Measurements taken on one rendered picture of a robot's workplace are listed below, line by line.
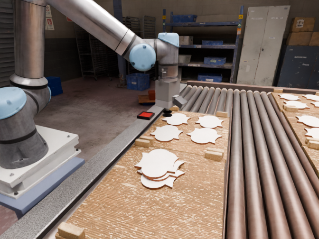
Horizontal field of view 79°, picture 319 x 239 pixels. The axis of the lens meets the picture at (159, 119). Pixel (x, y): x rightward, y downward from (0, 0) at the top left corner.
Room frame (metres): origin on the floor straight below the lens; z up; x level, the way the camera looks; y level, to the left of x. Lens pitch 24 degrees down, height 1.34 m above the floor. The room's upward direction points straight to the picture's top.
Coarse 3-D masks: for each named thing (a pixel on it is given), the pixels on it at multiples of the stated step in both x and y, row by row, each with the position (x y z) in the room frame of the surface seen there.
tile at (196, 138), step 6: (192, 132) 0.75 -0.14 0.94; (198, 132) 0.75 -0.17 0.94; (204, 132) 0.75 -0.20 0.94; (210, 132) 0.75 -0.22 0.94; (216, 132) 0.75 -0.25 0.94; (192, 138) 0.70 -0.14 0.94; (198, 138) 0.70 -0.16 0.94; (204, 138) 0.70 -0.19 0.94; (210, 138) 0.70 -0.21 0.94; (216, 138) 0.70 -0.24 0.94; (204, 144) 0.66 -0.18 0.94
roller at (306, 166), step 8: (272, 104) 1.24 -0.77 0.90; (280, 112) 1.06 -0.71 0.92; (280, 120) 0.98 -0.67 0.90; (288, 128) 0.85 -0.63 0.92; (288, 136) 0.80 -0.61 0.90; (296, 144) 0.70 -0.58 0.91; (296, 152) 0.66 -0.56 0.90; (304, 160) 0.59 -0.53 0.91; (304, 168) 0.56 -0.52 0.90; (312, 168) 0.54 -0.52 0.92; (312, 176) 0.50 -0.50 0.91; (312, 184) 0.48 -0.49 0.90
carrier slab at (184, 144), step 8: (176, 112) 1.01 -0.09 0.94; (184, 112) 1.01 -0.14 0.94; (192, 112) 1.01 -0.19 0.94; (160, 120) 0.90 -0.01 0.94; (192, 120) 0.90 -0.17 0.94; (224, 120) 0.90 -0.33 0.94; (152, 128) 0.81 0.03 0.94; (184, 128) 0.81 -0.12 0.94; (192, 128) 0.81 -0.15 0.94; (200, 128) 0.81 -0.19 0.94; (216, 128) 0.81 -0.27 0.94; (224, 128) 0.81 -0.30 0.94; (152, 136) 0.73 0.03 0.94; (184, 136) 0.73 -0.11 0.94; (224, 136) 0.73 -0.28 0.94; (160, 144) 0.67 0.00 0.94; (168, 144) 0.67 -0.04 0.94; (176, 144) 0.67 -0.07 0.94; (184, 144) 0.67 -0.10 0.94; (192, 144) 0.67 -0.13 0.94; (208, 144) 0.67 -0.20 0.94; (216, 144) 0.67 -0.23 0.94; (224, 144) 0.67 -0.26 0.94; (184, 152) 0.61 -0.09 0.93; (192, 152) 0.61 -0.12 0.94; (200, 152) 0.61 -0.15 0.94
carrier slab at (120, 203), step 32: (128, 160) 0.56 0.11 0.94; (192, 160) 0.56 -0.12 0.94; (224, 160) 0.56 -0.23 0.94; (96, 192) 0.41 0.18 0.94; (128, 192) 0.41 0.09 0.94; (160, 192) 0.41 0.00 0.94; (192, 192) 0.41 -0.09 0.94; (96, 224) 0.31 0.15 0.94; (128, 224) 0.31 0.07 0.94; (160, 224) 0.31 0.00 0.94; (192, 224) 0.31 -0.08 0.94
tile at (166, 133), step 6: (168, 126) 0.81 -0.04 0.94; (174, 126) 0.81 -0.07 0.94; (156, 132) 0.75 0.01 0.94; (162, 132) 0.75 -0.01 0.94; (168, 132) 0.75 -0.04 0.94; (174, 132) 0.75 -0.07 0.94; (180, 132) 0.75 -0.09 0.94; (156, 138) 0.70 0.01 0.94; (162, 138) 0.70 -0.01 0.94; (168, 138) 0.70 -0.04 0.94; (174, 138) 0.70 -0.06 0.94
